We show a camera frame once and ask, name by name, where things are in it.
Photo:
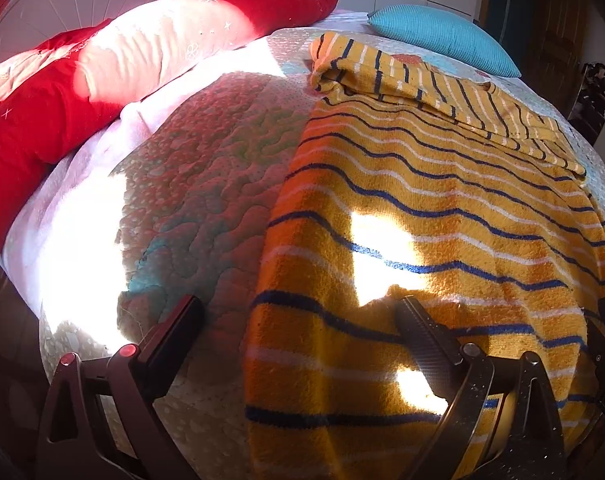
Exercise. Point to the teal pillow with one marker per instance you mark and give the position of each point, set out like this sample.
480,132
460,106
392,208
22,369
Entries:
442,35

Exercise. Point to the cluttered dark shelf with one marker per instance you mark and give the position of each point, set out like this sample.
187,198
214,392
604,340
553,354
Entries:
599,90

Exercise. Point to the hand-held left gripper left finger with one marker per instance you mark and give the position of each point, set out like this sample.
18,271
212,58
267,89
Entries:
175,340

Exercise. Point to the white headboard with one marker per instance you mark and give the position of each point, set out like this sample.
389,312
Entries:
82,0

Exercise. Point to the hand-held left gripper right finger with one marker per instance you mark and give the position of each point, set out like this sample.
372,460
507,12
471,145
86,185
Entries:
422,341

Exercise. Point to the red blanket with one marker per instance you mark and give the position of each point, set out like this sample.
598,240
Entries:
27,125

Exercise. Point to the white bed sheet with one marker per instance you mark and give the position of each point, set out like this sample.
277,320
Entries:
137,122

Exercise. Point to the yellow striped knit garment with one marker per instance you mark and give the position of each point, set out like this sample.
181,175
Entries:
432,200

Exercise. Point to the heart pattern quilted bedspread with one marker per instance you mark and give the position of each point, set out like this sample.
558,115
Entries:
207,160

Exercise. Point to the brown wooden door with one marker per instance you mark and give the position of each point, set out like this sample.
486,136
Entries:
557,20

